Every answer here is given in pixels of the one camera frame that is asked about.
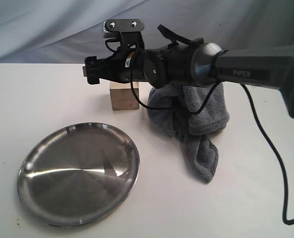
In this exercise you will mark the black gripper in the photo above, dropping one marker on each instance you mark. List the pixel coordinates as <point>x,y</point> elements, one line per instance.
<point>119,67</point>

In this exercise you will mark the beige metal cube block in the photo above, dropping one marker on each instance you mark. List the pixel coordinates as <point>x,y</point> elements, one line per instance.
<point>122,97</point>

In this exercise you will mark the grey fleece towel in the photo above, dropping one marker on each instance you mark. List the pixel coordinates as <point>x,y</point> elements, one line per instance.
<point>170,110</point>

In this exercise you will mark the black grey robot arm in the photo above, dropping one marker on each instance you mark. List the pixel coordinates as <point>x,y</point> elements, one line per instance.
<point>199,65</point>

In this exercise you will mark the white backdrop cloth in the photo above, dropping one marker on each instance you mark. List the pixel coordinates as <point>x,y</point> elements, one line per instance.
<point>68,31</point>

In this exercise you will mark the round stainless steel plate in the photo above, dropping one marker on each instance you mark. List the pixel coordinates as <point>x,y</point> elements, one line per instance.
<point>78,174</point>

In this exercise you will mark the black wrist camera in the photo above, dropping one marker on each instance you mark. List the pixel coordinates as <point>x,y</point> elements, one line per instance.
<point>113,27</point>

